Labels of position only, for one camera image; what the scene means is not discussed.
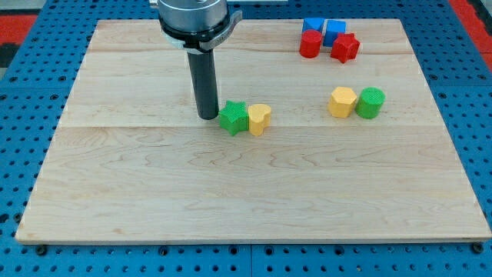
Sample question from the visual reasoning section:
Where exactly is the yellow heart block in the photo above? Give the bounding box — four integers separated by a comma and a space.
248, 104, 271, 136

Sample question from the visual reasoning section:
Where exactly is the red cylinder block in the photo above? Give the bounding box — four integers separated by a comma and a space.
299, 29, 322, 58

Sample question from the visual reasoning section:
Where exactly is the blue cube block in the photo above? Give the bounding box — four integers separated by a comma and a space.
322, 19, 347, 47

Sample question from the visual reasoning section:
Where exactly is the yellow hexagon block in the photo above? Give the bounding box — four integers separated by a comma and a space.
327, 87, 357, 118

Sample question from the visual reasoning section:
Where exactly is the green star block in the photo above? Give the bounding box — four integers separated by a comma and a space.
218, 100, 249, 136

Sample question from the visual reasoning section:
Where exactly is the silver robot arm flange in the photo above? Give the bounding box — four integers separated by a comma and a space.
149, 0, 243, 55

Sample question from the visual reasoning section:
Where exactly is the blue triangle block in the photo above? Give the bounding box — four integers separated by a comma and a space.
301, 18, 326, 33

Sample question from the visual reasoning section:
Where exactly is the red star block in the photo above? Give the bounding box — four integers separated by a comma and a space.
330, 33, 361, 63

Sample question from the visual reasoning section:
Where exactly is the green cylinder block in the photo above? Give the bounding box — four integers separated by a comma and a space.
355, 87, 386, 119

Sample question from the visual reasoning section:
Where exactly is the light wooden board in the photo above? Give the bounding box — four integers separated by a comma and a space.
15, 19, 491, 245

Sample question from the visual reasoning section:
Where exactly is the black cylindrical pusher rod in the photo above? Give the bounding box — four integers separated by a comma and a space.
188, 50, 219, 120

